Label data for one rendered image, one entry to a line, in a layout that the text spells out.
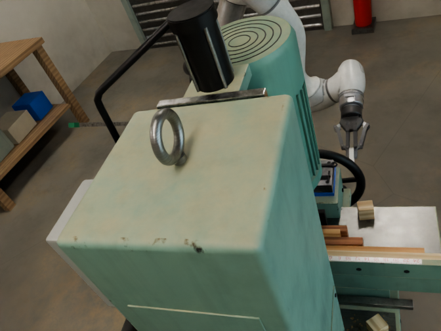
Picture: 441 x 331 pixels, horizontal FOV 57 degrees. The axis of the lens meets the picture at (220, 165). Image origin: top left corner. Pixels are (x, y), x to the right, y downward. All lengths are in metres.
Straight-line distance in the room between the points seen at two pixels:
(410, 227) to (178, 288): 0.78
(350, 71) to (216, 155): 1.25
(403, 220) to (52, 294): 2.11
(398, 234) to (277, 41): 0.63
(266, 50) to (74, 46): 4.35
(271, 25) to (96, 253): 0.45
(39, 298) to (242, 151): 2.42
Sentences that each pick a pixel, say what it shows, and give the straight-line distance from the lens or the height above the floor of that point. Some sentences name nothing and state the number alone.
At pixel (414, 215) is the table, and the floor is 0.90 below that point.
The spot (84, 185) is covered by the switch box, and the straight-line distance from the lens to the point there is 0.56.
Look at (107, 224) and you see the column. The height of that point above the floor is 1.52.
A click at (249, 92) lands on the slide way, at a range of 0.51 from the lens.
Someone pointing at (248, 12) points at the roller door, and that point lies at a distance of 4.18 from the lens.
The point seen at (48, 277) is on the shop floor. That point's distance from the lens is 2.82.
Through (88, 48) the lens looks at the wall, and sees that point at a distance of 5.04.
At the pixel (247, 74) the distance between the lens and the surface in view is 0.56.
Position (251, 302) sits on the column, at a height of 1.43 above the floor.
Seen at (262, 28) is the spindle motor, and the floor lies 1.50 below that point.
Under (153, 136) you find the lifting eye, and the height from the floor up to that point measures 1.57.
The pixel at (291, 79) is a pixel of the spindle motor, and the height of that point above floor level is 1.45.
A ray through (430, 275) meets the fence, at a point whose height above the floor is 0.92.
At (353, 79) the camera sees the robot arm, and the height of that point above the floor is 0.90.
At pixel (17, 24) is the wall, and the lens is 4.48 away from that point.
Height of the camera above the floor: 1.78
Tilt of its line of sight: 40 degrees down
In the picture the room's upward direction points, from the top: 23 degrees counter-clockwise
